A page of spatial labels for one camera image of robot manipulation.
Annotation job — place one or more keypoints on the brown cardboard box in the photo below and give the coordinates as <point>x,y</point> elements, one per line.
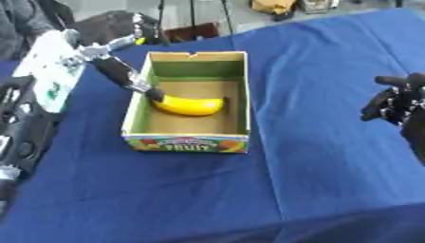
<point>193,31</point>

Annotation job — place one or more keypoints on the tan cardboard box green inside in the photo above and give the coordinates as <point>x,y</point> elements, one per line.
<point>185,144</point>

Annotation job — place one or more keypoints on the black tripod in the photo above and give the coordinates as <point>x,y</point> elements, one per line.
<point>192,15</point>

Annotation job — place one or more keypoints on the yellow toy banana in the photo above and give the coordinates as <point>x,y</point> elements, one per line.
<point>191,106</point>

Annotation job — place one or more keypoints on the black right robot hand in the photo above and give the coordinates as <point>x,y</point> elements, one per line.
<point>412,126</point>

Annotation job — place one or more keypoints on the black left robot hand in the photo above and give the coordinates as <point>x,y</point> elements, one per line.
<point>117,71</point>

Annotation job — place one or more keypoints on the yellow bag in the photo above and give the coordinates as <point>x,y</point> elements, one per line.
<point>274,6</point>

